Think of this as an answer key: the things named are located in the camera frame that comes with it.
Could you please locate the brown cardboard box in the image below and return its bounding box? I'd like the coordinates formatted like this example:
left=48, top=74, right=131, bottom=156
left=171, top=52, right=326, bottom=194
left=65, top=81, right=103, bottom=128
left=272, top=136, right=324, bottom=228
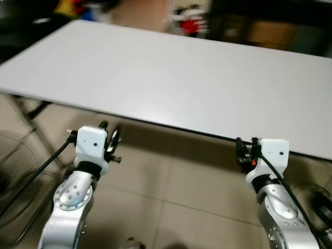
left=247, top=21, right=297, bottom=50

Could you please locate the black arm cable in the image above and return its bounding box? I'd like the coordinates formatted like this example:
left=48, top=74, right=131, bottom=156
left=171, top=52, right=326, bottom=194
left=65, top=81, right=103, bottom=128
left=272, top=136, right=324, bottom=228
left=0, top=130, right=79, bottom=219
left=257, top=154, right=326, bottom=249

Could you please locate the black metal table leg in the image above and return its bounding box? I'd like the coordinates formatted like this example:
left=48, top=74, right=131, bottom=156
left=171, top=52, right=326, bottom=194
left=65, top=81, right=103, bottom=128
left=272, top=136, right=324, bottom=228
left=9, top=95, right=54, bottom=136

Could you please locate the black wire floor fan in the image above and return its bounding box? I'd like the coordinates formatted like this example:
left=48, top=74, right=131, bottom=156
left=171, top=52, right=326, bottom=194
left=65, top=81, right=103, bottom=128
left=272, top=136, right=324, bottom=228
left=0, top=129, right=60, bottom=247
left=303, top=184, right=332, bottom=234

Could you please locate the yellow object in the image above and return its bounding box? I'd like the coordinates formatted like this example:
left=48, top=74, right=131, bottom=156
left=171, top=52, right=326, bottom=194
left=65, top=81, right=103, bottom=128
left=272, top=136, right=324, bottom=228
left=53, top=0, right=79, bottom=16

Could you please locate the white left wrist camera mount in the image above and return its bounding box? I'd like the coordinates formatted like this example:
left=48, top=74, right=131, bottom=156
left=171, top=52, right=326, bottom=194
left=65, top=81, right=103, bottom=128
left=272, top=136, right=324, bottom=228
left=74, top=126, right=110, bottom=175

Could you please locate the dark shelf unit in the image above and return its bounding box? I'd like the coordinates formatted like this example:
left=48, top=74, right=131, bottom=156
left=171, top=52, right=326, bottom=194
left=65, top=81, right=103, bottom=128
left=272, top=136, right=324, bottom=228
left=207, top=0, right=332, bottom=58

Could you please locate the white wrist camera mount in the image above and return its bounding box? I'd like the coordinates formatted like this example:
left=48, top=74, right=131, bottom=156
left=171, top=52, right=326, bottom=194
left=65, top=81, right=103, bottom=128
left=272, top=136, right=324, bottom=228
left=245, top=138, right=290, bottom=185
left=74, top=126, right=110, bottom=175

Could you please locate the red and white toy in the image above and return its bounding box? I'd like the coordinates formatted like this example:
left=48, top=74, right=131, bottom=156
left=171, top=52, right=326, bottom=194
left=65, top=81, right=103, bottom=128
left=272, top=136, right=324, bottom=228
left=163, top=4, right=209, bottom=36

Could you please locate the blue object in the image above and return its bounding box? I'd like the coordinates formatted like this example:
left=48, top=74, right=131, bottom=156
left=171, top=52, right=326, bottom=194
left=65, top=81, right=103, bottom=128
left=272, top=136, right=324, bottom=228
left=78, top=4, right=114, bottom=22

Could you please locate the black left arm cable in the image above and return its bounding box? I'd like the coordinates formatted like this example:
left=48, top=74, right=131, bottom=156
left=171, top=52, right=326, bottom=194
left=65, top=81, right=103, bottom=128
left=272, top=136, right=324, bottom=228
left=0, top=130, right=79, bottom=219

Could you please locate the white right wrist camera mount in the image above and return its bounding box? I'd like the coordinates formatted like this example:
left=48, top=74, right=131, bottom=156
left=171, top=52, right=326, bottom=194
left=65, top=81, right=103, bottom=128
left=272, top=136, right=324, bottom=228
left=245, top=138, right=290, bottom=185

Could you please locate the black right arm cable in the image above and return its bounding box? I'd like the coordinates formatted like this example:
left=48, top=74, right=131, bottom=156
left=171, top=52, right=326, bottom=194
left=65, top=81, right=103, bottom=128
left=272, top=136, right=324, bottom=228
left=257, top=154, right=326, bottom=249

